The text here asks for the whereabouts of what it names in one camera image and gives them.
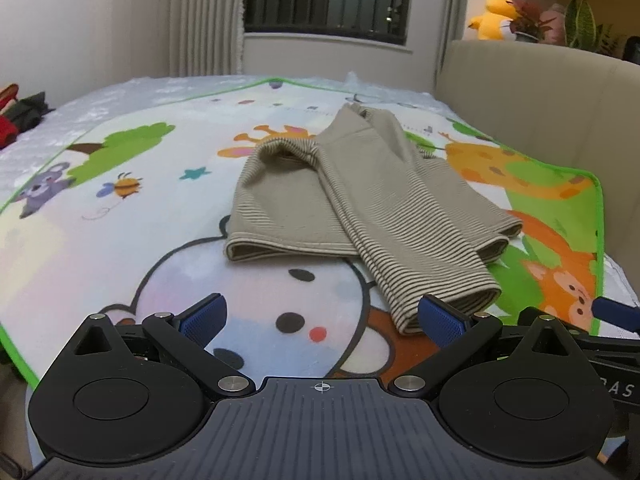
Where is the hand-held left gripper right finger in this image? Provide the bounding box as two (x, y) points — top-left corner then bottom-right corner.
(387, 294), (571, 398)

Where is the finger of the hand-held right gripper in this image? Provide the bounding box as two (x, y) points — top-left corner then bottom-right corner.
(517, 306), (640, 358)
(591, 296), (640, 336)

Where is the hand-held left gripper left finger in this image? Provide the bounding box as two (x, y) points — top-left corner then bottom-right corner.
(74, 292), (256, 397)

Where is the beige striped garment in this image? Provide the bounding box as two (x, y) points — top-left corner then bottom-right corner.
(223, 102), (524, 336)

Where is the cartoon animal printed blanket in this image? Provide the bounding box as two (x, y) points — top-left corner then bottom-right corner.
(0, 77), (606, 391)

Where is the beige padded headboard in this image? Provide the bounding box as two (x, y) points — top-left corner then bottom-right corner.
(432, 40), (640, 306)

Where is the white bed sheet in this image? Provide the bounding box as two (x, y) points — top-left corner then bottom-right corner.
(0, 72), (640, 341)

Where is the dark grey garment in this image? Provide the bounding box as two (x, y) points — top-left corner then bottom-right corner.
(10, 91), (56, 133)

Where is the green snake plant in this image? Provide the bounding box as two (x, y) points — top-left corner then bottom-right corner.
(565, 0), (626, 56)

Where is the pink plush toy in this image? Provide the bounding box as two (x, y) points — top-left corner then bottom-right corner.
(540, 4), (568, 46)

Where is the beige narrow curtain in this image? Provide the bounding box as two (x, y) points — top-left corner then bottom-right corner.
(440, 0), (473, 86)

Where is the white pleated curtain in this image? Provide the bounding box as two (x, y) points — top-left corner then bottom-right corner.
(165, 0), (247, 78)

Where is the yellow plush toy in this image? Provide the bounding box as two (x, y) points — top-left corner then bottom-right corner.
(467, 0), (518, 42)

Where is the window with dark railing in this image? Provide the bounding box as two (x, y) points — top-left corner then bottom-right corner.
(243, 0), (416, 47)

